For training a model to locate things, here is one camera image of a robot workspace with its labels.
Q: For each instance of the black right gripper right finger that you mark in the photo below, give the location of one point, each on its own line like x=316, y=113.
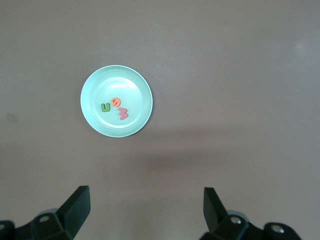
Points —
x=218, y=222

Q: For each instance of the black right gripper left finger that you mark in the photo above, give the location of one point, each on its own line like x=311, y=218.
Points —
x=73, y=217

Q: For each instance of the green foam letter n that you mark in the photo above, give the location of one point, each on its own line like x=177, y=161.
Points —
x=105, y=110

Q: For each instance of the red foam letter w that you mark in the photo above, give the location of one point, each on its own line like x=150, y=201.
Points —
x=123, y=115

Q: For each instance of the orange foam letter e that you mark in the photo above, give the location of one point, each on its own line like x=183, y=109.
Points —
x=112, y=102

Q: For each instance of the green plate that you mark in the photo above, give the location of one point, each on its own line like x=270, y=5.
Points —
x=135, y=82

